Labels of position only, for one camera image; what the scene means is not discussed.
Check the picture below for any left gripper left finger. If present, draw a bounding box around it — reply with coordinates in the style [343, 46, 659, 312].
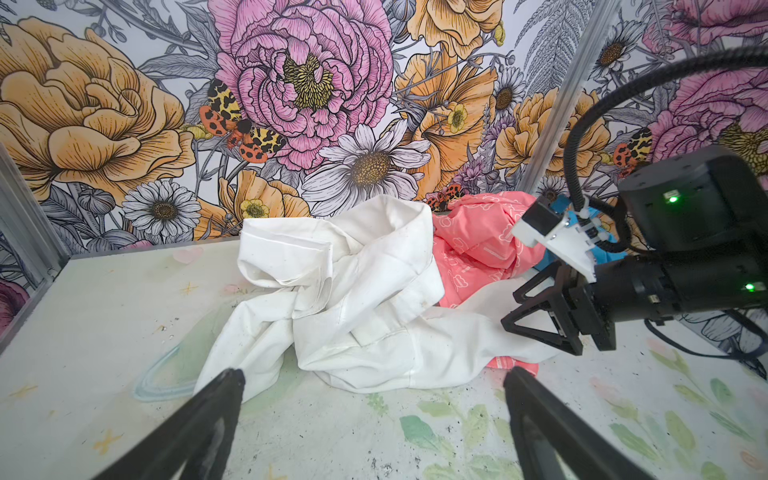
[97, 369, 245, 479]

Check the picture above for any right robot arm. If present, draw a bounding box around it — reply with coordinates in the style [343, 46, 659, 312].
[501, 146, 767, 360]

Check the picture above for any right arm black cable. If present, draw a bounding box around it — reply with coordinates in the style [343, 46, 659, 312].
[562, 44, 768, 253]

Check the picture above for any pink patterned cloth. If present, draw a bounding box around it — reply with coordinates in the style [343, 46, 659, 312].
[408, 192, 553, 386]

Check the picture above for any white cloth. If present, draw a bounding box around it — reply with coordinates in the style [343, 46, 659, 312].
[197, 196, 555, 399]

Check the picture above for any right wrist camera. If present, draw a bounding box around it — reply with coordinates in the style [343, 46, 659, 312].
[512, 196, 607, 283]

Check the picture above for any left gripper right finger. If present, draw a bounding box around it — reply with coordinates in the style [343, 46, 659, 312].
[504, 367, 651, 480]

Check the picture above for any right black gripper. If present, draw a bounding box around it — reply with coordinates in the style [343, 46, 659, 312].
[501, 260, 616, 356]

